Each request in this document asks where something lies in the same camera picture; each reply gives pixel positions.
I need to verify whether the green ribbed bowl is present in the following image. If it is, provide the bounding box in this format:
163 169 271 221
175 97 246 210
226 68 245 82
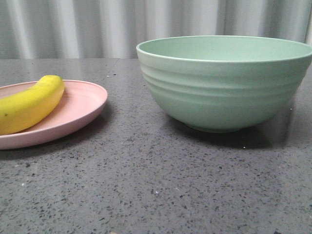
136 36 312 133

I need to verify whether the grey pleated curtain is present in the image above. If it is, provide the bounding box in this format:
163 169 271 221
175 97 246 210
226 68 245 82
0 0 312 59

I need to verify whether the pink plate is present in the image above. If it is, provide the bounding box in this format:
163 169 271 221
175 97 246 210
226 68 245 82
0 80 108 150

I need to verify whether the yellow banana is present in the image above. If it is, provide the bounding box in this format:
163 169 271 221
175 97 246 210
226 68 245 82
0 75 65 135

